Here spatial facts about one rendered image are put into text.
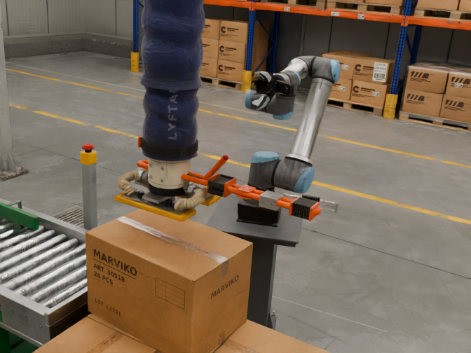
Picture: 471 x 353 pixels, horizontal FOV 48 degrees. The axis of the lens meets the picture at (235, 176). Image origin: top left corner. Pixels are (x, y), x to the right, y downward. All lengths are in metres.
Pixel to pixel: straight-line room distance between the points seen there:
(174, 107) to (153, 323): 0.88
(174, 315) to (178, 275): 0.19
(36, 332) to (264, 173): 1.34
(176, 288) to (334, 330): 1.60
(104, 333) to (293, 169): 1.22
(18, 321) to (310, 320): 1.76
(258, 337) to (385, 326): 1.37
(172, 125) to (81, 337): 0.98
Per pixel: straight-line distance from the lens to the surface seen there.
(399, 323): 3.68
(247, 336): 2.42
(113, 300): 2.40
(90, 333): 2.45
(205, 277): 2.07
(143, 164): 2.25
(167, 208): 2.11
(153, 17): 1.99
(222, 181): 2.06
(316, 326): 3.49
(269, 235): 2.81
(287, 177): 2.79
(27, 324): 2.63
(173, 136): 2.05
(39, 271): 2.93
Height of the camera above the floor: 2.00
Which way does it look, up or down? 20 degrees down
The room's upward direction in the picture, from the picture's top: 4 degrees clockwise
